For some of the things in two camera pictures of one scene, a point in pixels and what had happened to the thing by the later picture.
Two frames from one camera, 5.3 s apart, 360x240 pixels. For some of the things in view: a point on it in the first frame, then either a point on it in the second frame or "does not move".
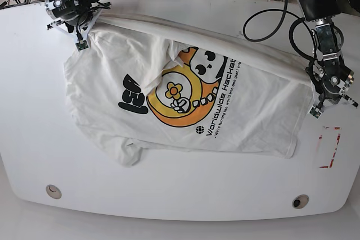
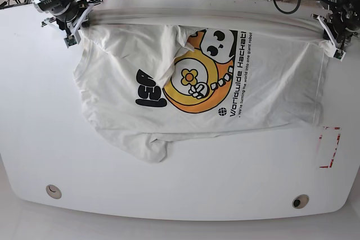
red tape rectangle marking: (334, 150) does not move
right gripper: (336, 77) → (343, 24)
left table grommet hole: (53, 191) does not move
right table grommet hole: (300, 201) does not move
